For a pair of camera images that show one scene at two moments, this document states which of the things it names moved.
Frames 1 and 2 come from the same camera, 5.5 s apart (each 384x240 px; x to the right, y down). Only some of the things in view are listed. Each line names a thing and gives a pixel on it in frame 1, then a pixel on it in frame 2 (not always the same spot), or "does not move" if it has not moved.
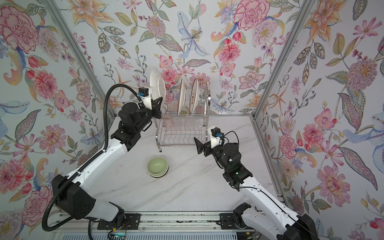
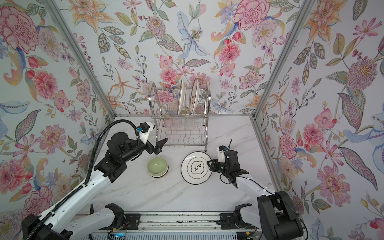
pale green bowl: (158, 166) does not move
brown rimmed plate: (194, 96) does not move
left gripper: (155, 111) → (155, 149)
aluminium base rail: (169, 221) does not move
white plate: (157, 84) → (194, 169)
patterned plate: (182, 97) does not move
